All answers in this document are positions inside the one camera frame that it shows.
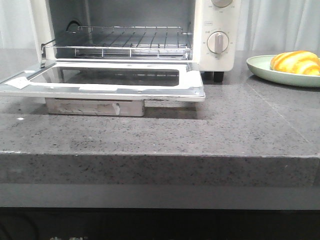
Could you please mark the upper temperature knob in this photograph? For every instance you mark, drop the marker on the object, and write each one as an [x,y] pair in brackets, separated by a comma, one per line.
[221,3]

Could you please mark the lower timer knob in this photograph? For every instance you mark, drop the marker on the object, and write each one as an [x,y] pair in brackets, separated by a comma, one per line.
[217,42]

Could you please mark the metal wire oven rack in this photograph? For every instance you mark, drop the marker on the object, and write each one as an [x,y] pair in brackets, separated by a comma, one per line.
[168,43]

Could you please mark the oven glass door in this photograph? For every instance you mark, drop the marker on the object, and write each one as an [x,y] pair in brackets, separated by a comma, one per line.
[105,88]

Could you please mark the orange striped bread roll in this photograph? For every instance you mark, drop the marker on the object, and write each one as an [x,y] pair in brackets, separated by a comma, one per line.
[299,62]

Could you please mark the light green plate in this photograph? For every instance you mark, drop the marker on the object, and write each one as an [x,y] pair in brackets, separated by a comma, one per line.
[260,66]

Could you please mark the white Toshiba toaster oven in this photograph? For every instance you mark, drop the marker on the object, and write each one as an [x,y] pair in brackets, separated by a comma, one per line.
[199,17]

